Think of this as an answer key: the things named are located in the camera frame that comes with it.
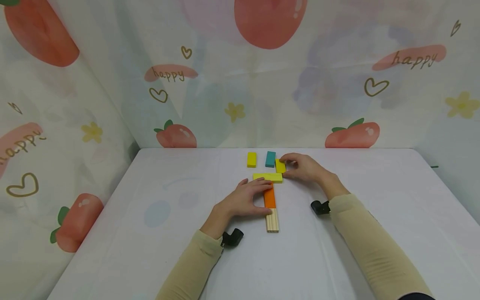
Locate person's right forearm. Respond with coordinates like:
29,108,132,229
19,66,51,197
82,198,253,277
319,172,435,300

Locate black wrist band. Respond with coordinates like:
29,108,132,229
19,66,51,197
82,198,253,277
310,200,331,216
220,228,244,248

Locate orange wooden block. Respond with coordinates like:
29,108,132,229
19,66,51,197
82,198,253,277
263,182,277,209

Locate person's left forearm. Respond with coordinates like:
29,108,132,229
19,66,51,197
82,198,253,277
155,207,235,300

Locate person's right hand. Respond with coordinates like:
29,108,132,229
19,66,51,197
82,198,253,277
279,153,335,186

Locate person's left hand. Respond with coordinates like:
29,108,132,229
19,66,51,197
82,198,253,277
213,178,274,224

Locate natural wooden block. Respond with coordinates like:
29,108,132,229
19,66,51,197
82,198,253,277
265,208,280,233

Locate long yellow wooden block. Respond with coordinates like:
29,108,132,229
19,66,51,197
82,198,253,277
252,172,284,184

